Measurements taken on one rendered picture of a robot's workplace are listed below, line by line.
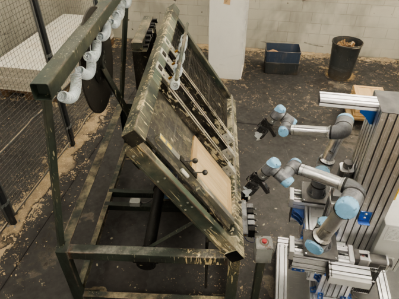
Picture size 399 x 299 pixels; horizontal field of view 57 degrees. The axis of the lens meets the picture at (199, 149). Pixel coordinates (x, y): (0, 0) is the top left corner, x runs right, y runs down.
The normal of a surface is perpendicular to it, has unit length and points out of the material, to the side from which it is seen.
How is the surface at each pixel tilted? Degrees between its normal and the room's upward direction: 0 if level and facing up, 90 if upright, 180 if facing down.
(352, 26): 90
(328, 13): 90
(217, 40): 90
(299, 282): 0
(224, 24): 90
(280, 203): 0
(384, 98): 0
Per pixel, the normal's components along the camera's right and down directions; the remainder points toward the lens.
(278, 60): -0.11, 0.62
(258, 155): 0.00, -0.78
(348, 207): -0.57, 0.43
